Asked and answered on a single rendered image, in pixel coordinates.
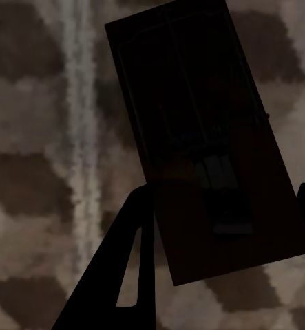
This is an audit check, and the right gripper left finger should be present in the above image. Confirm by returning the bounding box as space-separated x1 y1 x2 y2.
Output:
52 183 156 330

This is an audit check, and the mousetrap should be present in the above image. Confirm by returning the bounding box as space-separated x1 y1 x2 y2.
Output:
104 0 305 286

